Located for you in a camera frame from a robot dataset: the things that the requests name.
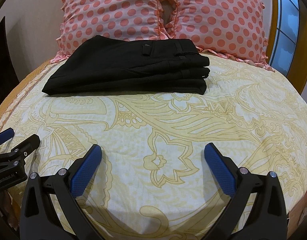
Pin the polka dot pillow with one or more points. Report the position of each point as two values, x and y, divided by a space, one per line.
126 20
231 29

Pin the right polka dot pillow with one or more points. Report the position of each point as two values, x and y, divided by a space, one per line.
231 29

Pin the black pants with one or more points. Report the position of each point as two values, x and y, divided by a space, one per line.
103 64

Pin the blue glass wooden door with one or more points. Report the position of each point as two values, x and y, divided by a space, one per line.
287 48

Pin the dark bedside furniture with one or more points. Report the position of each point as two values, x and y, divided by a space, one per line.
8 77

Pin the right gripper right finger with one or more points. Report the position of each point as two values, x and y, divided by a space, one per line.
268 218

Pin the yellow floral bed mattress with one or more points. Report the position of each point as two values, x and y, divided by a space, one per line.
153 182

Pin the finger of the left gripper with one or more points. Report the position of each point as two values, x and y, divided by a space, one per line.
22 150
6 135

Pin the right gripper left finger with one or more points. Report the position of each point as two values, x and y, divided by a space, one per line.
39 219

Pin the left polka dot pillow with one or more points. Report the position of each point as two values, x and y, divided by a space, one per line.
126 20

